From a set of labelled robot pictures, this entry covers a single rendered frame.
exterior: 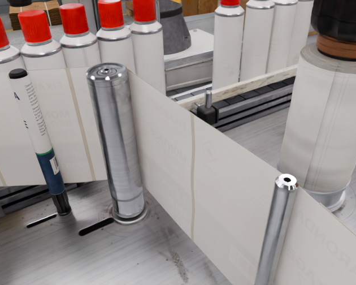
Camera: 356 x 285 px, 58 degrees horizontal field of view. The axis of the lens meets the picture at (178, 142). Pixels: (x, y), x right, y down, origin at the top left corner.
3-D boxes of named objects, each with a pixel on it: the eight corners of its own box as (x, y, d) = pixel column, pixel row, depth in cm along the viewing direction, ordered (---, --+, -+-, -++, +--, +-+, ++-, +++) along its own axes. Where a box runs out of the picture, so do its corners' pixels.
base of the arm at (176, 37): (145, 59, 79) (138, 17, 74) (130, 44, 91) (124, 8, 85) (200, 47, 83) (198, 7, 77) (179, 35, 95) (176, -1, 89)
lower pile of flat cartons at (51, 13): (12, 31, 411) (7, 13, 399) (13, 21, 452) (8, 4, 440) (64, 24, 430) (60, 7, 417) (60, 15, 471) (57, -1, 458)
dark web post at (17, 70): (59, 219, 39) (8, 76, 28) (56, 210, 40) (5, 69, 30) (73, 212, 40) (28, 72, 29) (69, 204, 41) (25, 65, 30)
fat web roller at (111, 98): (120, 231, 37) (90, 84, 26) (106, 207, 41) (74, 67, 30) (154, 215, 39) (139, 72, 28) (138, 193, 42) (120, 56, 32)
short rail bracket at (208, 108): (204, 157, 56) (205, 96, 49) (195, 149, 58) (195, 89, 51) (218, 151, 58) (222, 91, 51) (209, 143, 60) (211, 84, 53)
